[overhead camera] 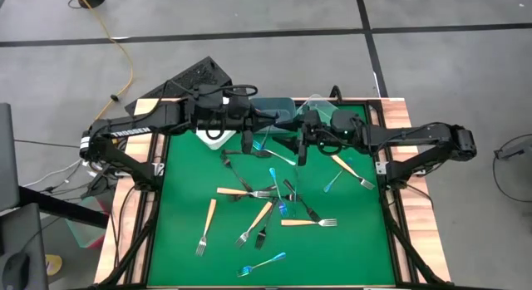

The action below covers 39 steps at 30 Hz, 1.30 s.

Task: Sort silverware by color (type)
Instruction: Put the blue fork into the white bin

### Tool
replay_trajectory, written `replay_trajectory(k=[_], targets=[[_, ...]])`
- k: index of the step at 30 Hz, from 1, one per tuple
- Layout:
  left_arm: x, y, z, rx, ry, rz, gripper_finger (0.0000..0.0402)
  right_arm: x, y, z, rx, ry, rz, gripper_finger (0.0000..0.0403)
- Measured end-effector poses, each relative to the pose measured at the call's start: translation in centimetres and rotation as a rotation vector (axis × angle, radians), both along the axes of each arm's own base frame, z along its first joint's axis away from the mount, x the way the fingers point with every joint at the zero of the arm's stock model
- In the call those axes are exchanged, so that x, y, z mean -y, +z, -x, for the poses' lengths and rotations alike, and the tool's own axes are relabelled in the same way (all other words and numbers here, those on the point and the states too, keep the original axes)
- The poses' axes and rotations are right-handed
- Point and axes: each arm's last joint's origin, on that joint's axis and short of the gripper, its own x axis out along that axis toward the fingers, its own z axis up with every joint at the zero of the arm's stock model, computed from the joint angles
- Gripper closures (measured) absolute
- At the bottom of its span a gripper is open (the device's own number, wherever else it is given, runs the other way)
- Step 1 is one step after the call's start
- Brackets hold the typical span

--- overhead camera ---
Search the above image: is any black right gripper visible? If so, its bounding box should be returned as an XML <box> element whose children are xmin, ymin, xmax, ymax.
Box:
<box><xmin>272</xmin><ymin>110</ymin><xmax>332</xmax><ymax>146</ymax></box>

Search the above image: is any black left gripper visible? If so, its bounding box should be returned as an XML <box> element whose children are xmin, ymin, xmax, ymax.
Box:
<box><xmin>226</xmin><ymin>95</ymin><xmax>292</xmax><ymax>131</ymax></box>

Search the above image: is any black metal fork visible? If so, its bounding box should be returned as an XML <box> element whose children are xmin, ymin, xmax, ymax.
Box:
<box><xmin>219</xmin><ymin>155</ymin><xmax>254</xmax><ymax>194</ymax></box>
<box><xmin>227</xmin><ymin>184</ymin><xmax>279</xmax><ymax>203</ymax></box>
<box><xmin>283</xmin><ymin>178</ymin><xmax>322</xmax><ymax>223</ymax></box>
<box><xmin>254</xmin><ymin>197</ymin><xmax>279</xmax><ymax>251</ymax></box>
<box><xmin>222</xmin><ymin>148</ymin><xmax>273</xmax><ymax>159</ymax></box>

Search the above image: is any wooden handled silver fork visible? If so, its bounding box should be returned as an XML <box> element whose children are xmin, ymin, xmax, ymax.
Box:
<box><xmin>280</xmin><ymin>217</ymin><xmax>338</xmax><ymax>228</ymax></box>
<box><xmin>234</xmin><ymin>200</ymin><xmax>274</xmax><ymax>249</ymax></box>
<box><xmin>215</xmin><ymin>186</ymin><xmax>272</xmax><ymax>199</ymax></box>
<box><xmin>330</xmin><ymin>153</ymin><xmax>377</xmax><ymax>191</ymax></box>
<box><xmin>195</xmin><ymin>198</ymin><xmax>218</xmax><ymax>258</ymax></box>

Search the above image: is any teal plastic bin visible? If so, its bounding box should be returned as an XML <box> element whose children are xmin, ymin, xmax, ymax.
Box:
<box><xmin>249</xmin><ymin>96</ymin><xmax>297</xmax><ymax>133</ymax></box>

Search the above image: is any clear plastic bin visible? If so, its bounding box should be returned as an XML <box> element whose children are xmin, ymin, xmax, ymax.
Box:
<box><xmin>295</xmin><ymin>93</ymin><xmax>358</xmax><ymax>148</ymax></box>

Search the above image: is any white plastic bin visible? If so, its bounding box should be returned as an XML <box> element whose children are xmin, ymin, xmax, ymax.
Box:
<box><xmin>195</xmin><ymin>130</ymin><xmax>237</xmax><ymax>151</ymax></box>

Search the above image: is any black perforated computer case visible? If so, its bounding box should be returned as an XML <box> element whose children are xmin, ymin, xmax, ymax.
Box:
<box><xmin>124</xmin><ymin>56</ymin><xmax>234</xmax><ymax>116</ymax></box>

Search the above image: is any green table mat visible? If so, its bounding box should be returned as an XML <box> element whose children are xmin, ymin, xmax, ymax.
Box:
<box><xmin>147</xmin><ymin>102</ymin><xmax>396</xmax><ymax>288</ymax></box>

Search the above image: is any black desk leg bar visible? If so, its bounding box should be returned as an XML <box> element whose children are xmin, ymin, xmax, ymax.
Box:
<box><xmin>17</xmin><ymin>184</ymin><xmax>110</xmax><ymax>229</ymax></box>

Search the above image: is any yellow tape roll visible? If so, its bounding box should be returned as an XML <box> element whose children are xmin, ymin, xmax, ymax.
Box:
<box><xmin>44</xmin><ymin>253</ymin><xmax>64</xmax><ymax>278</ymax></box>

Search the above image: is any grey desk panel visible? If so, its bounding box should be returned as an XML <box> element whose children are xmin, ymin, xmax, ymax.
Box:
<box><xmin>0</xmin><ymin>102</ymin><xmax>20</xmax><ymax>212</ymax></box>

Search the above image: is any dark grey desk mat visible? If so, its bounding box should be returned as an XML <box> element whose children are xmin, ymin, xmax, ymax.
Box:
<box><xmin>0</xmin><ymin>202</ymin><xmax>50</xmax><ymax>290</ymax></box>

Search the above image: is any black computer mouse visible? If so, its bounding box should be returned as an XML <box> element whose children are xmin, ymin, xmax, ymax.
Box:
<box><xmin>1</xmin><ymin>251</ymin><xmax>31</xmax><ymax>290</ymax></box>

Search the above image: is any yellow power cable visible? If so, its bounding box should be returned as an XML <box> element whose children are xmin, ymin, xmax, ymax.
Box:
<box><xmin>74</xmin><ymin>0</ymin><xmax>135</xmax><ymax>121</ymax></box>

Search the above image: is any black table frame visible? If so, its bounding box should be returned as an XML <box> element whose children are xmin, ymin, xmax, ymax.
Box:
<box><xmin>95</xmin><ymin>97</ymin><xmax>452</xmax><ymax>290</ymax></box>

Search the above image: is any white cable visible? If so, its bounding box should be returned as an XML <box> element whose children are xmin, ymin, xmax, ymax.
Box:
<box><xmin>22</xmin><ymin>156</ymin><xmax>96</xmax><ymax>188</ymax></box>

